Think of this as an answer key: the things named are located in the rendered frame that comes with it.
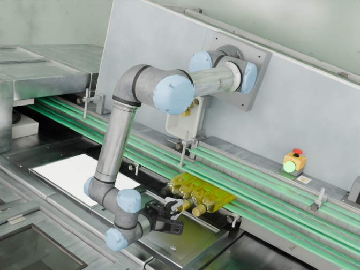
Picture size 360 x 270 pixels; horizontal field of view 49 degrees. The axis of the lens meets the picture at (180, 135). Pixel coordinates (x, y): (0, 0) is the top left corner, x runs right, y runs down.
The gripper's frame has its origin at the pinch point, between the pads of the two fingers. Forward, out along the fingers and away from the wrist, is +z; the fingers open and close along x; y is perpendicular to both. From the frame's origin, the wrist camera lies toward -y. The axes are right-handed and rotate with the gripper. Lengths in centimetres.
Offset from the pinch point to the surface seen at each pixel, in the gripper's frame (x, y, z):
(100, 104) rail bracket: -13, 80, 32
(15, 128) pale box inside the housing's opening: 8, 114, 3
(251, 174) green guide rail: -13.4, -14.9, 23.9
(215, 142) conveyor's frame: -15.5, 9.8, 35.1
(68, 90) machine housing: -14, 101, 27
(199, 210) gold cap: -1.3, -6.8, 1.5
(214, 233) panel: 12.8, -9.7, 13.1
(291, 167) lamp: -19.2, -27.1, 32.3
